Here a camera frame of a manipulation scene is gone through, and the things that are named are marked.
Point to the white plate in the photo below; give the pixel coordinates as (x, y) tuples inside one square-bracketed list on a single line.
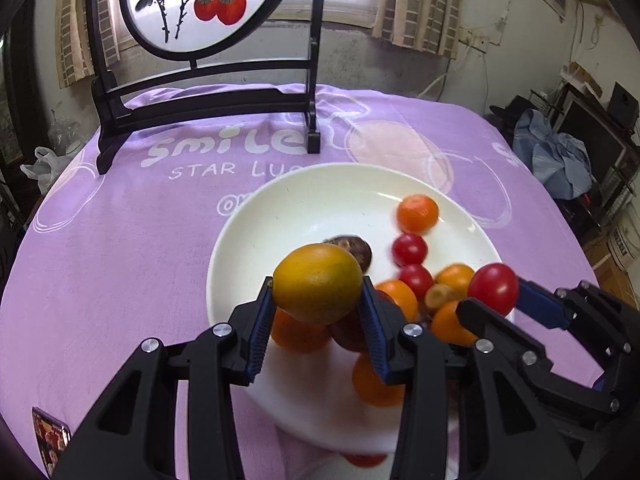
[(280, 210)]

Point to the purple printed tablecloth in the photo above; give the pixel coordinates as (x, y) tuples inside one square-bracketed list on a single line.
[(100, 260)]

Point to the blue cloth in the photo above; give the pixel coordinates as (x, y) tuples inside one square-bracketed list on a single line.
[(555, 160)]

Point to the white wall socket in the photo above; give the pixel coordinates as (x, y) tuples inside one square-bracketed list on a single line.
[(474, 41)]

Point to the black speaker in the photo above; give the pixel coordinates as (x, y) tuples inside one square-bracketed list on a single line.
[(623, 105)]

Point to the clear plastic container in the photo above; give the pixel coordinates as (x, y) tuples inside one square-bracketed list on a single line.
[(65, 132)]

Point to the yellow kumquat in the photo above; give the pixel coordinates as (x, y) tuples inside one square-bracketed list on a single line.
[(454, 280)]

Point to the yellow green citrus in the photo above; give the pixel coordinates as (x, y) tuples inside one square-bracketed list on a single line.
[(317, 282)]

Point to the black monitor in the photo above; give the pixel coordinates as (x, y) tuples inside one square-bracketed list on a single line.
[(592, 132)]

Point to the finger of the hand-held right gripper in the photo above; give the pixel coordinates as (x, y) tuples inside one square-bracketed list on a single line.
[(480, 317), (540, 302)]

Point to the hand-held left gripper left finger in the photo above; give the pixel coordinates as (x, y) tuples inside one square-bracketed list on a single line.
[(257, 335)]

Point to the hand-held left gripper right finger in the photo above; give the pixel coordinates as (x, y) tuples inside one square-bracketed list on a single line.
[(380, 340)]

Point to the smartphone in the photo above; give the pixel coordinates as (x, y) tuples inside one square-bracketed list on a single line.
[(47, 440)]

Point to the red cherry tomato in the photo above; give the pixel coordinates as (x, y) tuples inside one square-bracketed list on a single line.
[(409, 250), (492, 289), (416, 280)]

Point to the beige checked curtain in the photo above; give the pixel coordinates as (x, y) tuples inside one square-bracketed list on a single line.
[(420, 5), (75, 20)]

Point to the white plastic bag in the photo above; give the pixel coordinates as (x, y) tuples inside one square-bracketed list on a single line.
[(47, 167)]

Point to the black cloth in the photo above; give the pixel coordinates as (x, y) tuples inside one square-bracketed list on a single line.
[(510, 110)]

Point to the dark wooden cabinet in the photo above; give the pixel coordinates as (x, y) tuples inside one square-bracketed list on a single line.
[(10, 110)]

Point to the dark purple plum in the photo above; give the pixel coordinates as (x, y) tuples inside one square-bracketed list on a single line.
[(350, 332)]

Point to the brown cardboard piece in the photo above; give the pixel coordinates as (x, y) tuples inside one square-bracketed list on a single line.
[(582, 77)]

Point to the black stand with round painting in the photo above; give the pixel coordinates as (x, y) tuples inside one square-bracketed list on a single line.
[(96, 20)]

